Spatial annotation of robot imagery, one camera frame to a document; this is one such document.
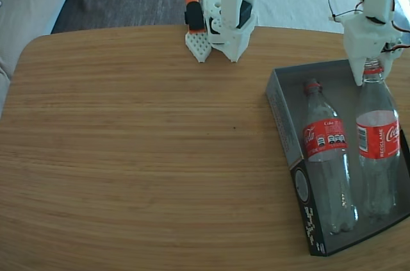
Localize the pale grey upholstered seat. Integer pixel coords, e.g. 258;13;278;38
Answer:
256;0;379;35

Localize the clear plastic cola bottle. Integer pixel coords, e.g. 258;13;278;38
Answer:
355;58;402;220
302;78;359;236

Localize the grey cardboard box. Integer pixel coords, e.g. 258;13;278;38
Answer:
265;58;410;258

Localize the flat white camera plate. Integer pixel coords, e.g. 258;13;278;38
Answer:
327;13;347;25

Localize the orange and black clamp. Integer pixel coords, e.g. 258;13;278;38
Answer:
184;0;206;34

